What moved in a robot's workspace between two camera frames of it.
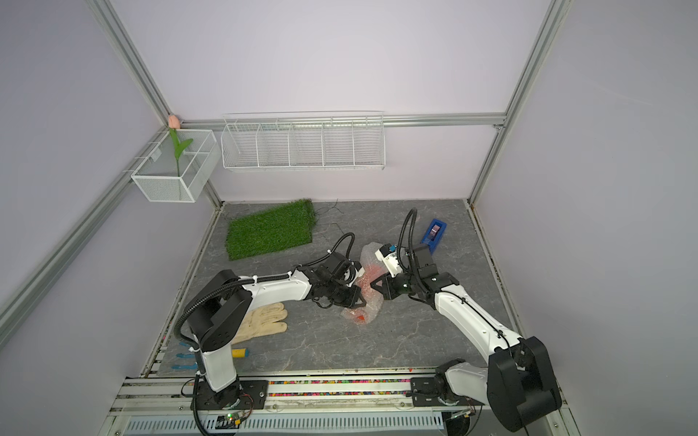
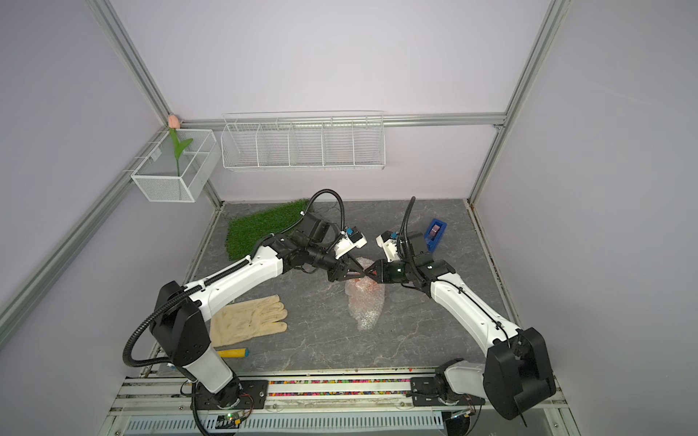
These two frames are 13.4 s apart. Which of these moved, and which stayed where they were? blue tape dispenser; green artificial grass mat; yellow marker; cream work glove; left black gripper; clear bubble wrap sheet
Moved: clear bubble wrap sheet; left black gripper
Stayed: cream work glove; blue tape dispenser; green artificial grass mat; yellow marker
